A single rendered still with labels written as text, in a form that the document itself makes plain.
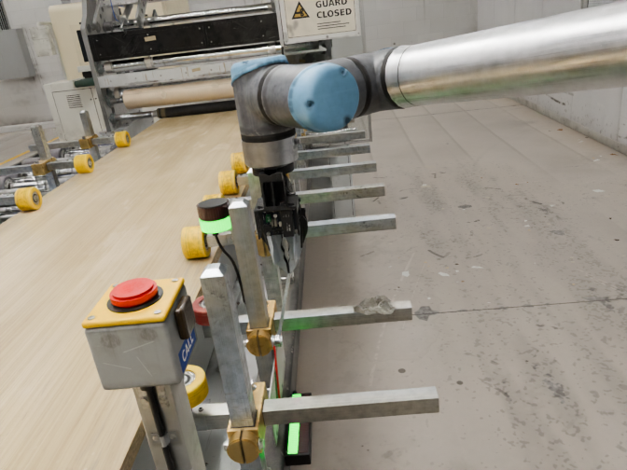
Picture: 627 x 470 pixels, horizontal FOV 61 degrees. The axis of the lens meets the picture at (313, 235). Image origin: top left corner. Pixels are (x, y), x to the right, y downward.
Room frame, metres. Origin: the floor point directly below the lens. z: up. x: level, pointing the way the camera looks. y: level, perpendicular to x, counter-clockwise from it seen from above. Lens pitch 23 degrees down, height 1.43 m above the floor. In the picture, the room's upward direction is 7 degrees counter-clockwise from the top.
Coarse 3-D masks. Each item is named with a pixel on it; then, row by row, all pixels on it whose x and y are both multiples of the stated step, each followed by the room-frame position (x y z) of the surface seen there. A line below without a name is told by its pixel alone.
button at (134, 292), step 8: (128, 280) 0.43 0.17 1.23; (136, 280) 0.42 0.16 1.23; (144, 280) 0.42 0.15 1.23; (152, 280) 0.42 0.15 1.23; (120, 288) 0.41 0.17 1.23; (128, 288) 0.41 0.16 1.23; (136, 288) 0.41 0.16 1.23; (144, 288) 0.41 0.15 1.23; (152, 288) 0.41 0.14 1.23; (112, 296) 0.40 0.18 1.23; (120, 296) 0.40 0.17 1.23; (128, 296) 0.39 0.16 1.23; (136, 296) 0.39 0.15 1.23; (144, 296) 0.40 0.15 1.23; (152, 296) 0.40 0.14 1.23; (120, 304) 0.39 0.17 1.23; (128, 304) 0.39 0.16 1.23; (136, 304) 0.39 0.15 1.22
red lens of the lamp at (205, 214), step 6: (228, 204) 0.91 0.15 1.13; (198, 210) 0.91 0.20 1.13; (204, 210) 0.89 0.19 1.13; (210, 210) 0.89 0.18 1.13; (216, 210) 0.89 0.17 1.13; (222, 210) 0.90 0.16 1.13; (228, 210) 0.91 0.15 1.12; (204, 216) 0.90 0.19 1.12; (210, 216) 0.89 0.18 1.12; (216, 216) 0.89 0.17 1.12; (222, 216) 0.90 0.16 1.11
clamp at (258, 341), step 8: (272, 304) 0.99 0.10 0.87; (272, 312) 0.95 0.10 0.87; (272, 320) 0.93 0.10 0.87; (248, 328) 0.90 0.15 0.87; (256, 328) 0.90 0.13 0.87; (264, 328) 0.90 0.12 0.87; (272, 328) 0.92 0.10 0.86; (248, 336) 0.89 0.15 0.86; (256, 336) 0.88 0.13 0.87; (264, 336) 0.88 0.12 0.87; (248, 344) 0.88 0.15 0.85; (256, 344) 0.87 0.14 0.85; (264, 344) 0.87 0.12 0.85; (256, 352) 0.87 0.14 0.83; (264, 352) 0.87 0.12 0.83
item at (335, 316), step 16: (400, 304) 0.94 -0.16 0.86; (240, 320) 0.96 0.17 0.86; (288, 320) 0.94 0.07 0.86; (304, 320) 0.94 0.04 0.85; (320, 320) 0.94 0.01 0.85; (336, 320) 0.93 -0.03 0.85; (352, 320) 0.93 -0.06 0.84; (368, 320) 0.93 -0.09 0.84; (384, 320) 0.93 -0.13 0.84; (400, 320) 0.93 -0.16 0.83; (208, 336) 0.95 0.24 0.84
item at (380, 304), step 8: (376, 296) 0.96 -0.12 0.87; (384, 296) 0.96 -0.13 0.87; (360, 304) 0.94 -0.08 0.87; (368, 304) 0.94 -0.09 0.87; (376, 304) 0.94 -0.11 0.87; (384, 304) 0.93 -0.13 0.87; (360, 312) 0.92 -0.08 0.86; (368, 312) 0.92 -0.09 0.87; (376, 312) 0.92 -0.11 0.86; (384, 312) 0.91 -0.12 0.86
